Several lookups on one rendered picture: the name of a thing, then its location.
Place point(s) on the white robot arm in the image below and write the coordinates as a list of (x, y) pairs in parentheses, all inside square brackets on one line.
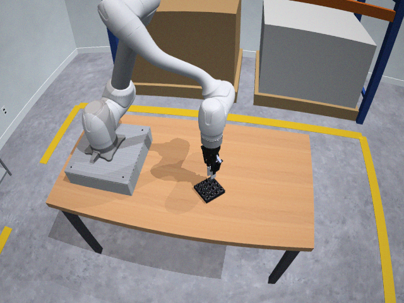
[(101, 117)]

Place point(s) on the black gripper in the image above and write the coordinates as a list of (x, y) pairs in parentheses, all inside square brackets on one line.
[(212, 160)]

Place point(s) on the black knob box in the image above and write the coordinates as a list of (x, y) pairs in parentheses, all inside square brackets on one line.
[(209, 189)]

